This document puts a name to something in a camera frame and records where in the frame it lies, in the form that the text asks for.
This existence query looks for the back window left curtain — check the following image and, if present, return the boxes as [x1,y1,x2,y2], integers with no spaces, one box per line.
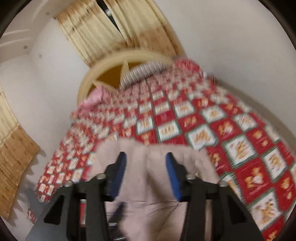
[56,1,127,67]

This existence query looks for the side window beige curtain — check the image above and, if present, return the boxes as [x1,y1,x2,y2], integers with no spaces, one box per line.
[0,90,40,220]

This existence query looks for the cream arched headboard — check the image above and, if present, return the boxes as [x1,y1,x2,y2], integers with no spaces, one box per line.
[77,48,173,103]

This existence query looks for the pink folded blanket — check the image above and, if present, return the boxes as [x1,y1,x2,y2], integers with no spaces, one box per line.
[76,85,112,114]

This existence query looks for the striped pillow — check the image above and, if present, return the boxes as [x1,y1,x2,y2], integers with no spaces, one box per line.
[119,61,171,90]

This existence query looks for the beige quilted puffer jacket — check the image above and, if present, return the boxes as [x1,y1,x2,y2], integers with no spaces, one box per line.
[86,138,219,240]

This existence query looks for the back window right curtain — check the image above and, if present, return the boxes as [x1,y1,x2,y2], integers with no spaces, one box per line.
[105,0,185,58]

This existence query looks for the red teddy bear bedspread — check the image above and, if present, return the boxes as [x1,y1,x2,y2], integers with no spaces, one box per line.
[36,60,295,240]

